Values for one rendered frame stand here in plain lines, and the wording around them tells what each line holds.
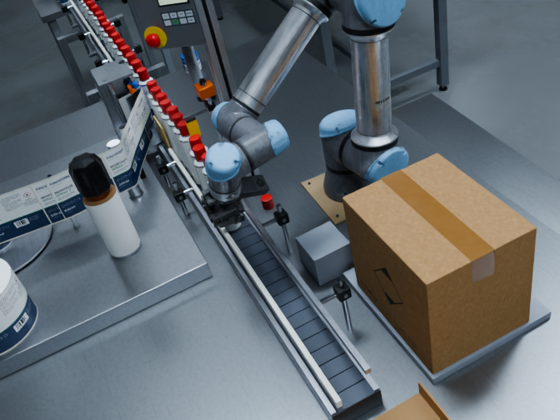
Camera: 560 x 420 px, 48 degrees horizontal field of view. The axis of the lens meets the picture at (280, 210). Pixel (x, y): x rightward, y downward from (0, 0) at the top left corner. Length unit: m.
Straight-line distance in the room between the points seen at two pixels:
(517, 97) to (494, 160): 1.84
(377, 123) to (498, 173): 0.45
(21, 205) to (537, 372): 1.35
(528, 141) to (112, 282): 2.29
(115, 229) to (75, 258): 0.19
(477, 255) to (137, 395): 0.79
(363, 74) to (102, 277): 0.84
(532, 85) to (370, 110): 2.38
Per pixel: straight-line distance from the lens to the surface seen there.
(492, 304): 1.29
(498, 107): 3.61
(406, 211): 1.26
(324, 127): 1.64
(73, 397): 1.56
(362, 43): 1.41
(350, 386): 1.30
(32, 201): 1.86
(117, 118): 2.11
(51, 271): 1.81
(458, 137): 1.95
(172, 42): 1.70
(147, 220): 1.82
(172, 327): 1.57
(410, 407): 1.32
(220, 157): 1.30
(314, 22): 1.47
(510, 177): 1.80
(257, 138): 1.35
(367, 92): 1.46
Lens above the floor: 1.96
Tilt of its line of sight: 39 degrees down
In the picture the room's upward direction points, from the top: 15 degrees counter-clockwise
